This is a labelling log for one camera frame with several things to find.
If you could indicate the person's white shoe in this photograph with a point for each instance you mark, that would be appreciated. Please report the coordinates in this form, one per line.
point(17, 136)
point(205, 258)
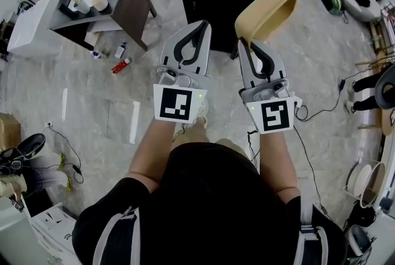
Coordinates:
point(202, 109)

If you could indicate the person's black shirt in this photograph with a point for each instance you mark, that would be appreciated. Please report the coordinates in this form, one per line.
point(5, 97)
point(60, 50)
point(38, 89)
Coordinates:
point(213, 211)

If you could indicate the white shelf unit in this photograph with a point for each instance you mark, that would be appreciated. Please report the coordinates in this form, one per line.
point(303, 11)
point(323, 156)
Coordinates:
point(37, 236)

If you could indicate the black slipper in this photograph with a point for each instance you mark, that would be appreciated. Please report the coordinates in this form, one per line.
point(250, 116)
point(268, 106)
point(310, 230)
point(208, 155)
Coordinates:
point(32, 146)

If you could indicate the person's right forearm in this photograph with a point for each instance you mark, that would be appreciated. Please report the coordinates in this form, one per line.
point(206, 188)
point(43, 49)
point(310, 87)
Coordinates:
point(276, 162)

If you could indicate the cardboard box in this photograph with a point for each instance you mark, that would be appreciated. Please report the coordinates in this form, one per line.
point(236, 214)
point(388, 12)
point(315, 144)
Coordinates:
point(8, 131)

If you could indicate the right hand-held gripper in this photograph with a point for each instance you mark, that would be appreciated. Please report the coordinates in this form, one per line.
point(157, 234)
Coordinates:
point(273, 114)

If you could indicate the dark wooden side table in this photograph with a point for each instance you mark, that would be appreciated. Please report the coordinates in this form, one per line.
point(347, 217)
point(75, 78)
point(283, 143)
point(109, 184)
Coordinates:
point(129, 7)

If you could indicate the red spray can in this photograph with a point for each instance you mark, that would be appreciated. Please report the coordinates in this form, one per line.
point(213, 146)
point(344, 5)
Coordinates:
point(121, 66)

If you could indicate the white cabinet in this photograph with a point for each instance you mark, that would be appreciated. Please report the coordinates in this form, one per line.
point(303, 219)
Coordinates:
point(32, 29)

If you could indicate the tan plastic container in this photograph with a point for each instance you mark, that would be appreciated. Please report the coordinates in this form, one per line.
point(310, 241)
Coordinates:
point(262, 10)

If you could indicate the round beige stool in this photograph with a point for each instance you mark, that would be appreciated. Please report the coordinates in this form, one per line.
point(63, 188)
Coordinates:
point(371, 183)

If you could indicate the white and blue bottle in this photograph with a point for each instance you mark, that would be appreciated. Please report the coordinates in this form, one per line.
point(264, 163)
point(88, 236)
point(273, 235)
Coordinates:
point(121, 50)

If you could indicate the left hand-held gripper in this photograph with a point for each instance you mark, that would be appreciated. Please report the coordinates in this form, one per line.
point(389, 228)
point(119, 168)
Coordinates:
point(176, 104)

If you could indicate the small clear bottle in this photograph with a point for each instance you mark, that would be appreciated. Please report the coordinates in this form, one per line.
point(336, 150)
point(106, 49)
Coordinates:
point(98, 55)

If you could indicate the green bag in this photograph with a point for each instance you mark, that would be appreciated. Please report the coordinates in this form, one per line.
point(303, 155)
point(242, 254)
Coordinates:
point(332, 2)

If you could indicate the black round chair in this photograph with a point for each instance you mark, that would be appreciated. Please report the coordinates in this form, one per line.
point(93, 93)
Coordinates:
point(381, 87)

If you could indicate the person's left forearm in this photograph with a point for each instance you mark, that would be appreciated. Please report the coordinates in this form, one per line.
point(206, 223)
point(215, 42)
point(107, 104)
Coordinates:
point(151, 152)

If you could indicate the black backpack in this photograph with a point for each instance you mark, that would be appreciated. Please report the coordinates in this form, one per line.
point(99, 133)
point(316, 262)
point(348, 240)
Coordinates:
point(361, 214)

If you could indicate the person's beige trouser leg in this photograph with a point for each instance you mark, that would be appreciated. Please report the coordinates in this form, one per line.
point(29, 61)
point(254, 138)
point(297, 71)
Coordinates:
point(194, 134)

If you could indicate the white cup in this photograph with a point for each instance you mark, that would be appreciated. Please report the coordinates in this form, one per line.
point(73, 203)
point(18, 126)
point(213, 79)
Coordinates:
point(81, 5)

